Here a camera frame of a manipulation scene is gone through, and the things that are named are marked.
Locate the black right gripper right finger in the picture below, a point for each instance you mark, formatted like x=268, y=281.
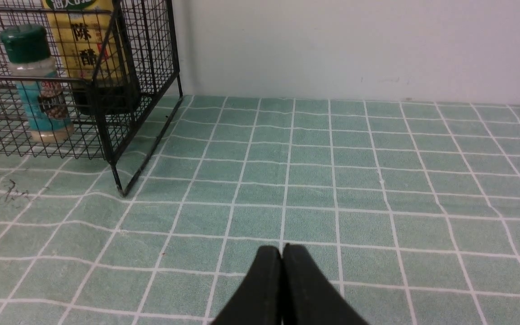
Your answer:
x=307, y=297

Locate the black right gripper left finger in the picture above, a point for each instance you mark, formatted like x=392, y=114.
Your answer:
x=257, y=299

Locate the black vinegar bottle yellow label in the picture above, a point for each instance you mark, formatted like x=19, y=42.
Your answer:
x=92, y=48

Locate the small green-capped seasoning bottle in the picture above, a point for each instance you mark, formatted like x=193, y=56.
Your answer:
x=42, y=96

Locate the green checkered tablecloth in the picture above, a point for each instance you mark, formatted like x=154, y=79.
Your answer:
x=410, y=209

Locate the black wire mesh rack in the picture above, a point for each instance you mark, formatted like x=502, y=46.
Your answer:
x=150, y=31

